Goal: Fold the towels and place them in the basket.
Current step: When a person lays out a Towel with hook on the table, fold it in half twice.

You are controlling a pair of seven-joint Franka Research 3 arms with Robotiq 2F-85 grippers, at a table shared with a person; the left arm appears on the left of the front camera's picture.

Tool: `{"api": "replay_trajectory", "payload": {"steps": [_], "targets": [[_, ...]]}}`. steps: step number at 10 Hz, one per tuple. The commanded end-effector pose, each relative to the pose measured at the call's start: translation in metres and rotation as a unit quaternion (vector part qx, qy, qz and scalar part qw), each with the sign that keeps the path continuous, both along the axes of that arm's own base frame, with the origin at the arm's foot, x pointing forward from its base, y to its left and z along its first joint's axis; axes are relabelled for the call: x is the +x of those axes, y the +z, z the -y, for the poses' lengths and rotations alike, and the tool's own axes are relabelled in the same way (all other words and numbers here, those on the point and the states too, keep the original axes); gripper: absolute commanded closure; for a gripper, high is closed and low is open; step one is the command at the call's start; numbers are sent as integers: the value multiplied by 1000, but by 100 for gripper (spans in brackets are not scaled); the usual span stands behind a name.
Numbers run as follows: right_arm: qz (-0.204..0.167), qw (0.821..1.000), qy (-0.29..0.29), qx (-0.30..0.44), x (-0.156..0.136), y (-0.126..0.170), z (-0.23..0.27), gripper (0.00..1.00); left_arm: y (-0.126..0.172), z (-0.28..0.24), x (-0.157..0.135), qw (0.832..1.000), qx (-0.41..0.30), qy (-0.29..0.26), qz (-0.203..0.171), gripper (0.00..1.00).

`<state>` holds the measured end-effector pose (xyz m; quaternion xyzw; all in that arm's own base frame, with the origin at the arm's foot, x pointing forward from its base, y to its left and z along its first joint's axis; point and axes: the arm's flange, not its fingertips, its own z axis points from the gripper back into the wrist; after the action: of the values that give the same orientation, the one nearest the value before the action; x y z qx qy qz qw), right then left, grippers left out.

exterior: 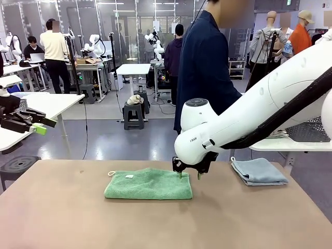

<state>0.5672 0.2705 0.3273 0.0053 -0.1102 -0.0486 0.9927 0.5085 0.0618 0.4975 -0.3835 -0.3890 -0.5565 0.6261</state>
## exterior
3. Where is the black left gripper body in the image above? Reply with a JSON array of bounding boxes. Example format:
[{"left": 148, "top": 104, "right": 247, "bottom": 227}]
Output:
[{"left": 0, "top": 96, "right": 21, "bottom": 121}]

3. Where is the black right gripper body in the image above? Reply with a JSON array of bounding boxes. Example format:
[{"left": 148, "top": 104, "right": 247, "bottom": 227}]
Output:
[{"left": 172, "top": 153, "right": 220, "bottom": 174}]

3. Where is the green terry towel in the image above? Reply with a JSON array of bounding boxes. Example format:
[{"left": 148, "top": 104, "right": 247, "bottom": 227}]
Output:
[{"left": 103, "top": 167, "right": 194, "bottom": 200}]

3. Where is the light blue terry towel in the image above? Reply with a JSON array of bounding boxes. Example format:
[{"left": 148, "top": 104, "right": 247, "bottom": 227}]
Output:
[{"left": 230, "top": 157, "right": 289, "bottom": 187}]

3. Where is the white side table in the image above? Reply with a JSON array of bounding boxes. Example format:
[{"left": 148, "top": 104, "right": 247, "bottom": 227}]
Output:
[
  {"left": 0, "top": 92, "right": 86, "bottom": 160},
  {"left": 248, "top": 134, "right": 332, "bottom": 167}
]

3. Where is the white office desk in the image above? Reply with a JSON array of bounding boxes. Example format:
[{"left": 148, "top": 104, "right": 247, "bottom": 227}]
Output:
[{"left": 0, "top": 63, "right": 50, "bottom": 92}]

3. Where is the black plastic stool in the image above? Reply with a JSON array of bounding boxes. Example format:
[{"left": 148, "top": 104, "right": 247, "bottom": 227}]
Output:
[{"left": 0, "top": 155, "right": 42, "bottom": 192}]

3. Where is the grey plastic step stool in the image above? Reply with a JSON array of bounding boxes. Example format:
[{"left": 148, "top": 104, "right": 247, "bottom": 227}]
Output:
[
  {"left": 79, "top": 83, "right": 97, "bottom": 104},
  {"left": 123, "top": 101, "right": 146, "bottom": 130},
  {"left": 133, "top": 90, "right": 151, "bottom": 115}
]

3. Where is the silver laptop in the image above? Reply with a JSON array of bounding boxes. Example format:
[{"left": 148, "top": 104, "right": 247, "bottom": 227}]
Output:
[{"left": 30, "top": 53, "right": 48, "bottom": 64}]

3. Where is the seated man in black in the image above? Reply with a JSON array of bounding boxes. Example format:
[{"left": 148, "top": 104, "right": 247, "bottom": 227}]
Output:
[{"left": 23, "top": 35, "right": 50, "bottom": 81}]

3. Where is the black tripod stand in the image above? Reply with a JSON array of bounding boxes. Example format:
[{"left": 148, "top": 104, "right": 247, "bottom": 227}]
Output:
[
  {"left": 64, "top": 25, "right": 83, "bottom": 95},
  {"left": 245, "top": 27, "right": 281, "bottom": 91}
]

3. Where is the grey workshop desk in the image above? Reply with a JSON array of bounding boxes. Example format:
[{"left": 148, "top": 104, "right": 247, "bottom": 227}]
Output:
[{"left": 66, "top": 61, "right": 113, "bottom": 101}]

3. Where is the man in cream sweater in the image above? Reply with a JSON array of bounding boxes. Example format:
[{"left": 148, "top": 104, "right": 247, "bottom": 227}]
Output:
[{"left": 39, "top": 18, "right": 71, "bottom": 94}]

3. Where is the open cardboard box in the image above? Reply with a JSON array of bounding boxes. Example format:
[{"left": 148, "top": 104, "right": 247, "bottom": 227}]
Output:
[{"left": 75, "top": 58, "right": 101, "bottom": 65}]

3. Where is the white computer case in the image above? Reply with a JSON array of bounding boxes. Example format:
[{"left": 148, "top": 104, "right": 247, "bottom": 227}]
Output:
[{"left": 108, "top": 72, "right": 124, "bottom": 91}]

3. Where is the beige crumpled cloth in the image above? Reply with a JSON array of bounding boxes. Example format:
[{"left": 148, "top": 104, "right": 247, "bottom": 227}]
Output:
[{"left": 126, "top": 94, "right": 145, "bottom": 106}]

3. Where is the black stand pole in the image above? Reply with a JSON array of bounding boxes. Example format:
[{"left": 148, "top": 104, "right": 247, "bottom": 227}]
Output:
[{"left": 108, "top": 32, "right": 118, "bottom": 76}]

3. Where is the white shoe shelf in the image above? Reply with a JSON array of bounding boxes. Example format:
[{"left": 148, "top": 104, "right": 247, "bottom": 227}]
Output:
[{"left": 228, "top": 60, "right": 246, "bottom": 80}]

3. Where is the person in navy jacket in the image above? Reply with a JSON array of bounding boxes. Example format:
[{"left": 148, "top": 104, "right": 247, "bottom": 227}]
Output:
[{"left": 173, "top": 0, "right": 256, "bottom": 135}]

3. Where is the white standing desk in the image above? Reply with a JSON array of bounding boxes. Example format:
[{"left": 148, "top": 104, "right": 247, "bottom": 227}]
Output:
[{"left": 116, "top": 63, "right": 151, "bottom": 123}]

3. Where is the grey robot workbench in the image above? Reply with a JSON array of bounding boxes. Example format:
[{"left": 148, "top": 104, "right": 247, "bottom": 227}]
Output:
[{"left": 150, "top": 60, "right": 173, "bottom": 102}]

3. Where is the person in dark purple hoodie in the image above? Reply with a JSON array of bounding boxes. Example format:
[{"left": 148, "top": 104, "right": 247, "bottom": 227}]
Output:
[{"left": 164, "top": 23, "right": 185, "bottom": 106}]

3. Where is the mannequin in grey shirt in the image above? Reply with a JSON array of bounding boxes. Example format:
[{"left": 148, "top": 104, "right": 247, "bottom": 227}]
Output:
[{"left": 245, "top": 10, "right": 289, "bottom": 91}]

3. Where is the mannequin in blue floral dress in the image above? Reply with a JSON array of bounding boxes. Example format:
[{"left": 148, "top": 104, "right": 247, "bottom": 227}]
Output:
[{"left": 282, "top": 41, "right": 295, "bottom": 57}]

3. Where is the figure in black skirt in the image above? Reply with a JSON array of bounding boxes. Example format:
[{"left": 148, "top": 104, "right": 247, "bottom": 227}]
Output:
[{"left": 274, "top": 12, "right": 295, "bottom": 64}]

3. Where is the mannequin in orange jacket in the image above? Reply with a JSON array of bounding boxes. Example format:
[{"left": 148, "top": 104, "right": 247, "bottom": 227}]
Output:
[{"left": 288, "top": 10, "right": 316, "bottom": 55}]

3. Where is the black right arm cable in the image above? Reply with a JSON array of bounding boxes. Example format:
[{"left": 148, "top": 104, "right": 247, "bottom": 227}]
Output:
[{"left": 222, "top": 75, "right": 332, "bottom": 150}]

